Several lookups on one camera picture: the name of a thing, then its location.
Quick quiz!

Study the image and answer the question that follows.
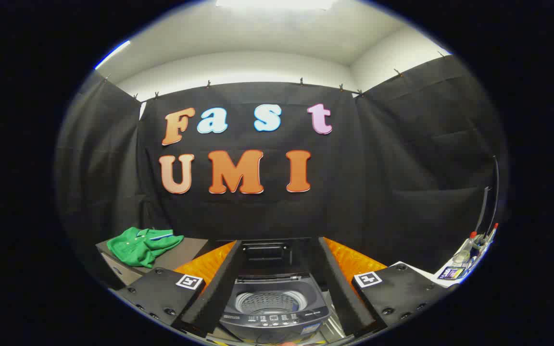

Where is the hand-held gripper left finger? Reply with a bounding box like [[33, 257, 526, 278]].
[[113, 240, 243, 337]]

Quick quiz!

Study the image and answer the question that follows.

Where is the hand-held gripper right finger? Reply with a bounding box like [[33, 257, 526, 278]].
[[318, 236, 455, 337]]

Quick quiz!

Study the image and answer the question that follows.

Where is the grey washing machine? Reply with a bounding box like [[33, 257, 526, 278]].
[[219, 239, 335, 345]]

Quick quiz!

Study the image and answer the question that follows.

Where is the green polo shirt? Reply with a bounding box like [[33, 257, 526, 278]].
[[107, 227, 185, 268]]

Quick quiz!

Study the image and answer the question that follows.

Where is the black backdrop cloth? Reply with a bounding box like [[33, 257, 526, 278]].
[[55, 54, 511, 284]]

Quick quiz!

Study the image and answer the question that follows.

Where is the blue printed card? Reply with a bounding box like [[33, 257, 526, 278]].
[[438, 266, 466, 280]]

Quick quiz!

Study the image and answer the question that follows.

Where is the clear bottle with red cap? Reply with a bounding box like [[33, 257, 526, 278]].
[[481, 222, 500, 250], [457, 231, 479, 262]]

